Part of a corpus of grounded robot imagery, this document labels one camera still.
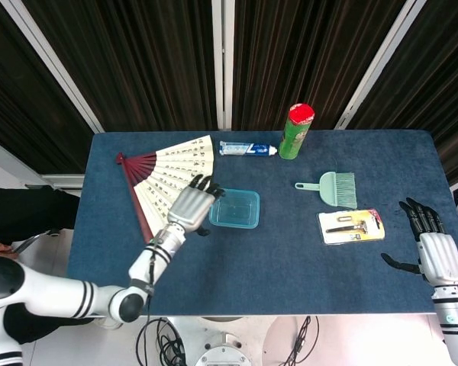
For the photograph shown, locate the blue white toothpaste tube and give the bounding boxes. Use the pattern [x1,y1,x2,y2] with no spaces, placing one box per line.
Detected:
[218,140,279,158]

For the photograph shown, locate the blue felt tablecloth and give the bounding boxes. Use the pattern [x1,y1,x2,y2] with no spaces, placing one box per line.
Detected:
[66,130,458,317]

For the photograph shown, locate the chair base with casters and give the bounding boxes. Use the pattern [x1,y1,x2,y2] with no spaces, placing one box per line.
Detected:
[13,230,61,255]

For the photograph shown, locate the mint green brush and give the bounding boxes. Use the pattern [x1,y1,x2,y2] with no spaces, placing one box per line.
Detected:
[334,172,358,210]

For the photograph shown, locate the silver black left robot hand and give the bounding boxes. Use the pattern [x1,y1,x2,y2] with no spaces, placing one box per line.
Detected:
[166,174,226,236]

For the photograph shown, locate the dark pleated curtain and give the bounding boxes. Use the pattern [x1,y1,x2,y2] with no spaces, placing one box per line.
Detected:
[22,0,218,133]
[346,0,458,186]
[0,0,95,175]
[231,0,408,130]

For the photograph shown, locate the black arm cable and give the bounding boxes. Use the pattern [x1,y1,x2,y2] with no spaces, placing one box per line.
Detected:
[145,234,158,325]

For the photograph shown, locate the white frame post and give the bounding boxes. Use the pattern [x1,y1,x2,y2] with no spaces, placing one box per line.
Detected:
[211,0,236,130]
[0,0,105,133]
[0,133,85,191]
[334,0,428,130]

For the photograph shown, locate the green chips can red lid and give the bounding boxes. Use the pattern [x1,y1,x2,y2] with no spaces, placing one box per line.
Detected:
[278,102,316,160]

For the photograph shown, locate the razor blister pack yellow card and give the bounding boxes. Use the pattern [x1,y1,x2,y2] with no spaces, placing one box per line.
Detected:
[317,208,386,246]

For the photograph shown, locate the mint green dustpan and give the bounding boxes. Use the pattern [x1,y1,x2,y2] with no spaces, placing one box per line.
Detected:
[294,171,339,207]

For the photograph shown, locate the person in black clothes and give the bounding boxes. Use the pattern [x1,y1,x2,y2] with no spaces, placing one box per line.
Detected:
[0,187,96,344]

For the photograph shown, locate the clear plastic container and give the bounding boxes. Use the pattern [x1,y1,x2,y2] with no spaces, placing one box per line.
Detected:
[209,189,260,230]

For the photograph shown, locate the teal container lid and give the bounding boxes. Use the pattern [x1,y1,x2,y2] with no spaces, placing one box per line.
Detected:
[208,188,261,230]

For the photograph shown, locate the paper folding fan red ribs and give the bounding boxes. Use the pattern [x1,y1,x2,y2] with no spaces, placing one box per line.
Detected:
[115,134,217,245]

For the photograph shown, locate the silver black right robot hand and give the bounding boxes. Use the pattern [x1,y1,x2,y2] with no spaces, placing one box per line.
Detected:
[380,197,458,286]

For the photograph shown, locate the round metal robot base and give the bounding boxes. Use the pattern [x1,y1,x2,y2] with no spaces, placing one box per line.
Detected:
[194,333,253,366]

